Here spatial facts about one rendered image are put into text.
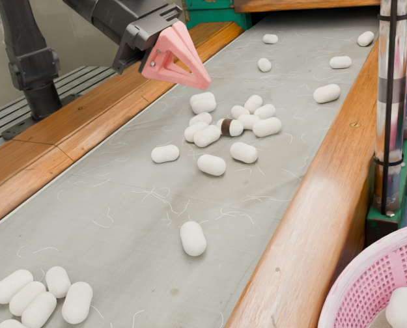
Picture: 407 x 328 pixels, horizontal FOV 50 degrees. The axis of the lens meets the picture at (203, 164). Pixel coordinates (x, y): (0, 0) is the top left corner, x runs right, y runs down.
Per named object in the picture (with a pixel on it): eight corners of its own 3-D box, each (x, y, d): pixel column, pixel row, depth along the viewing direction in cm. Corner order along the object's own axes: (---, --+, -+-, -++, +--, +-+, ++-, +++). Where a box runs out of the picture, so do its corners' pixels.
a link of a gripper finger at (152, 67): (238, 51, 53) (178, 4, 54) (212, 71, 48) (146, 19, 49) (213, 90, 58) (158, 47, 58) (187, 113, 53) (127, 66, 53)
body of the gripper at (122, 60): (187, 10, 54) (140, -26, 55) (140, 35, 47) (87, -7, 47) (167, 51, 59) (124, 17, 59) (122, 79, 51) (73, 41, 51)
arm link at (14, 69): (56, 49, 85) (45, 46, 89) (12, 64, 81) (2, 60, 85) (66, 80, 88) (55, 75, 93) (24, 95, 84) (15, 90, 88)
